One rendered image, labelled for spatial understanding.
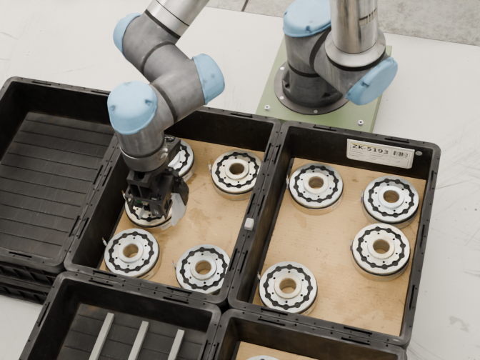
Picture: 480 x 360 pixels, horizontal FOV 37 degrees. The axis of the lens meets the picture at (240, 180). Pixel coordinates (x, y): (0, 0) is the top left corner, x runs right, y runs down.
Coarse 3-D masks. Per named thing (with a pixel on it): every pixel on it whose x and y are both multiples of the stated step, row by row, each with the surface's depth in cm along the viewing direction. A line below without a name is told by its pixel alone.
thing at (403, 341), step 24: (408, 144) 132; (432, 144) 131; (432, 168) 128; (264, 192) 129; (432, 192) 125; (240, 264) 121; (264, 312) 116; (288, 312) 116; (408, 312) 114; (360, 336) 112; (384, 336) 112; (408, 336) 111
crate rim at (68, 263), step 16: (208, 112) 141; (224, 112) 140; (240, 112) 140; (272, 144) 135; (112, 160) 136; (96, 192) 132; (256, 192) 129; (96, 208) 131; (80, 240) 127; (240, 240) 124; (80, 272) 123; (112, 272) 123; (144, 288) 121; (160, 288) 120; (176, 288) 120; (224, 288) 119; (224, 304) 119
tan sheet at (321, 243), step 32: (288, 192) 140; (352, 192) 139; (288, 224) 136; (320, 224) 135; (352, 224) 135; (416, 224) 133; (288, 256) 132; (320, 256) 132; (256, 288) 129; (288, 288) 129; (320, 288) 128; (352, 288) 128; (384, 288) 127; (352, 320) 124; (384, 320) 124
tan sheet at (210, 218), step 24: (192, 144) 149; (216, 144) 148; (192, 192) 142; (216, 192) 142; (192, 216) 139; (216, 216) 139; (240, 216) 138; (168, 240) 137; (192, 240) 136; (216, 240) 136; (168, 264) 134
